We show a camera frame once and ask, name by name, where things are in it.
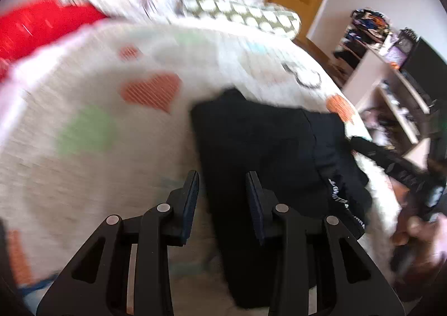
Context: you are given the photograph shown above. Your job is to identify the person's right hand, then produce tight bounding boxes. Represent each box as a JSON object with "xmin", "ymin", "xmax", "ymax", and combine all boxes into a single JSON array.
[{"xmin": 390, "ymin": 214, "xmax": 445, "ymax": 268}]

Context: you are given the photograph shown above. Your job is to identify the white desk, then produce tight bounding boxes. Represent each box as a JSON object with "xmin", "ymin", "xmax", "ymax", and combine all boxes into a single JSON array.
[{"xmin": 343, "ymin": 47, "xmax": 435, "ymax": 146}]

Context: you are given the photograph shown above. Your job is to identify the black monitor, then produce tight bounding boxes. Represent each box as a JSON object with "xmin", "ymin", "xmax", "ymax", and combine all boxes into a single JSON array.
[{"xmin": 401, "ymin": 36, "xmax": 447, "ymax": 94}]

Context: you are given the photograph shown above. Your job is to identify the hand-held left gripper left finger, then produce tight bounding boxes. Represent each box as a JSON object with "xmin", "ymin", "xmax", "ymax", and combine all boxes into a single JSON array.
[{"xmin": 37, "ymin": 170, "xmax": 200, "ymax": 316}]

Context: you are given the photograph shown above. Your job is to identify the quilted heart-pattern blanket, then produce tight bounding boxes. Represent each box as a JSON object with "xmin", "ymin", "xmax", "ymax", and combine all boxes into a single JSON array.
[{"xmin": 0, "ymin": 21, "xmax": 402, "ymax": 308}]

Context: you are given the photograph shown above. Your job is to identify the green polka-dot pillow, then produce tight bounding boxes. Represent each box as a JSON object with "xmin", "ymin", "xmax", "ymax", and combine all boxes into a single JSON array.
[{"xmin": 181, "ymin": 0, "xmax": 303, "ymax": 39}]

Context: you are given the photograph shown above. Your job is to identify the pink bed sheet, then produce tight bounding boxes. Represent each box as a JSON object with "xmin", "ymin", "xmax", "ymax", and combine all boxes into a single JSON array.
[{"xmin": 0, "ymin": 54, "xmax": 30, "ymax": 145}]

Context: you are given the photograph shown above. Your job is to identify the pile of clothes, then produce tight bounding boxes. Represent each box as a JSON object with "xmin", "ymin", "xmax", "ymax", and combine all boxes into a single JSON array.
[{"xmin": 333, "ymin": 7, "xmax": 393, "ymax": 70}]

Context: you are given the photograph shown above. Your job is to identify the black pants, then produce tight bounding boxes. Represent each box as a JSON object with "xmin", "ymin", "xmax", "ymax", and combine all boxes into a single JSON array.
[{"xmin": 190, "ymin": 87, "xmax": 371, "ymax": 310}]

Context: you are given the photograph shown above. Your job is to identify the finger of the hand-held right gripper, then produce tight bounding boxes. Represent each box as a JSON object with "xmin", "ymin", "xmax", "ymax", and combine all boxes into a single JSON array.
[{"xmin": 350, "ymin": 136, "xmax": 429, "ymax": 188}]

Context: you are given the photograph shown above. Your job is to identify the large red embroidered pillow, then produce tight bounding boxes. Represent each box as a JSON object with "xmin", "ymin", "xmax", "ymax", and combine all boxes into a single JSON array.
[{"xmin": 0, "ymin": 0, "xmax": 110, "ymax": 83}]

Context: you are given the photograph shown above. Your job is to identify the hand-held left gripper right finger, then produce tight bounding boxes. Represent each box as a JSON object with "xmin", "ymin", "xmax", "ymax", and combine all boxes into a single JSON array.
[{"xmin": 245, "ymin": 171, "xmax": 407, "ymax": 316}]

